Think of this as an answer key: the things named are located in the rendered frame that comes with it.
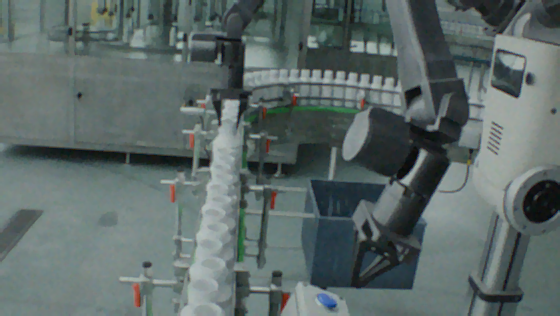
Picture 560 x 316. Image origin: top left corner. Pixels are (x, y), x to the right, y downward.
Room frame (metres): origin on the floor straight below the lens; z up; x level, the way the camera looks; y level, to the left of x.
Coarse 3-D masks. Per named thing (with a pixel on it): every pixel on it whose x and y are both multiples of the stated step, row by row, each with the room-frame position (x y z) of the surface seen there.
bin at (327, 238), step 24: (312, 192) 1.55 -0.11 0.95; (336, 192) 1.68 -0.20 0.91; (360, 192) 1.69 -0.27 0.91; (288, 216) 1.40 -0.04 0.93; (312, 216) 1.41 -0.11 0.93; (336, 216) 1.68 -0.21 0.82; (312, 240) 1.42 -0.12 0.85; (336, 240) 1.37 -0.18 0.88; (312, 264) 1.37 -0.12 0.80; (336, 264) 1.37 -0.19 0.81; (384, 288) 1.39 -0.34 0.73; (408, 288) 1.39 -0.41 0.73
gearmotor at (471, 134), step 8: (464, 128) 2.33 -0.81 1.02; (472, 128) 2.35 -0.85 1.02; (480, 128) 2.35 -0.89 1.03; (464, 136) 2.31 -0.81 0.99; (472, 136) 2.30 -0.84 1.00; (480, 136) 2.32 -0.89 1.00; (448, 144) 2.37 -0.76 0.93; (456, 144) 2.36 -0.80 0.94; (464, 144) 2.30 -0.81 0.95; (472, 144) 2.30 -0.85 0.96; (472, 152) 2.31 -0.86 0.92; (464, 184) 2.34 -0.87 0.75; (448, 192) 2.44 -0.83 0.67
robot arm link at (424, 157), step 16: (416, 144) 0.61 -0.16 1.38; (432, 144) 0.63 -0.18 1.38; (416, 160) 0.61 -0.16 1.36; (432, 160) 0.60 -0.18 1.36; (448, 160) 0.61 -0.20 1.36; (400, 176) 0.61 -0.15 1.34; (416, 176) 0.60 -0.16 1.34; (432, 176) 0.60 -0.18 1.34; (416, 192) 0.61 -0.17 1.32; (432, 192) 0.61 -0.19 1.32
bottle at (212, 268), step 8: (200, 264) 0.66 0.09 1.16; (208, 264) 0.68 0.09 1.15; (216, 264) 0.69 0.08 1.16; (224, 264) 0.67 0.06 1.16; (200, 272) 0.66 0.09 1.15; (208, 272) 0.65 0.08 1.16; (216, 272) 0.66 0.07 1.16; (224, 272) 0.67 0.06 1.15; (216, 280) 0.66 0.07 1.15; (224, 288) 0.66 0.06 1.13; (224, 296) 0.65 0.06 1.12; (224, 304) 0.65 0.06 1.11
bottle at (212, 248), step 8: (200, 240) 0.74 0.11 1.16; (208, 240) 0.74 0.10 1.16; (216, 240) 0.74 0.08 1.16; (200, 248) 0.72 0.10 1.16; (208, 248) 0.74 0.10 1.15; (216, 248) 0.72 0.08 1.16; (200, 256) 0.72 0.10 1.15; (208, 256) 0.71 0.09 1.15; (216, 256) 0.72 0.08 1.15; (192, 272) 0.71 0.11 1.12; (224, 280) 0.72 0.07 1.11
